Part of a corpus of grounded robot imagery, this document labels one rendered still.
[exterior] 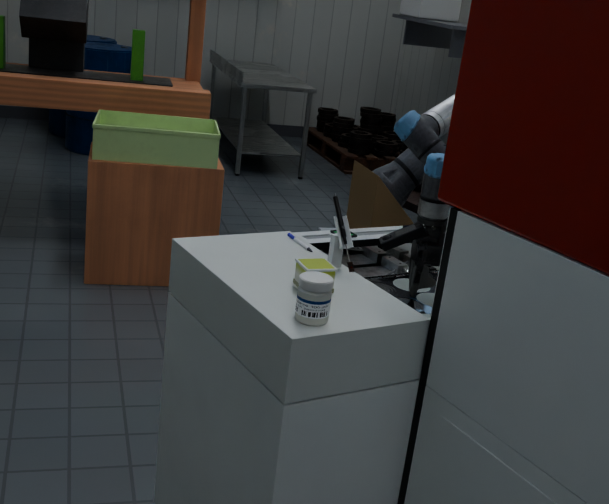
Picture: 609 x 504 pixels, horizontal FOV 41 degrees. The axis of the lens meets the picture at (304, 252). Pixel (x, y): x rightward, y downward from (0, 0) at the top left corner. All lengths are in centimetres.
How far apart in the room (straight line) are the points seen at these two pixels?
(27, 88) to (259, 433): 329
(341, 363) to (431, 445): 30
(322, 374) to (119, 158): 271
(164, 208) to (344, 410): 266
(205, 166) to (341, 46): 490
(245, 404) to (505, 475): 57
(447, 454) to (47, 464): 155
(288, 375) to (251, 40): 722
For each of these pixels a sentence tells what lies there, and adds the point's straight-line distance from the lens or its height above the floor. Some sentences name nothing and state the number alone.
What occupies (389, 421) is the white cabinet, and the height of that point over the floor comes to 73.
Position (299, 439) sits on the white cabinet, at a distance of 174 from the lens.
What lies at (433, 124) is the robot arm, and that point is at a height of 132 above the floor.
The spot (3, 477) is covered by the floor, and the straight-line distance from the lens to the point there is 290.
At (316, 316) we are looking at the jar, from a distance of 166.
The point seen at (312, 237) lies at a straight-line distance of 227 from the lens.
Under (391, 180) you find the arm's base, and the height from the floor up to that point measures 105.
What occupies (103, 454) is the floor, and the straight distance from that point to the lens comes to 299.
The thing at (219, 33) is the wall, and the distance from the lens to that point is 863.
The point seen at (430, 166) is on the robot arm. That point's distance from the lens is 197.
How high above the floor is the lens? 163
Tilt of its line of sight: 18 degrees down
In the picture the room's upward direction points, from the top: 7 degrees clockwise
